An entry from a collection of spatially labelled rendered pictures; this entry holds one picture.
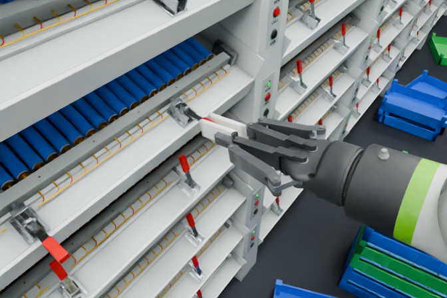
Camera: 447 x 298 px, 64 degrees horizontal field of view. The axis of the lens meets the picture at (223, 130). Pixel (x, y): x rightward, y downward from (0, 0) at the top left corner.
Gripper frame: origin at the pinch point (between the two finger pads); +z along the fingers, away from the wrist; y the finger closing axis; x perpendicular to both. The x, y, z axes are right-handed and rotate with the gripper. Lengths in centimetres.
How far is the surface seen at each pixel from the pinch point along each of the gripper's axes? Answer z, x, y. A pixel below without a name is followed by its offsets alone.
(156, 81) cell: 14.1, 4.8, 0.6
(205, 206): 18.2, -35.0, 7.5
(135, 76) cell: 16.6, 6.2, -1.4
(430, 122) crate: -7, -82, 136
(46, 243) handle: 3.7, 0.7, -27.0
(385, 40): 15, -38, 124
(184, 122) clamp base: 7.4, -0.4, -1.0
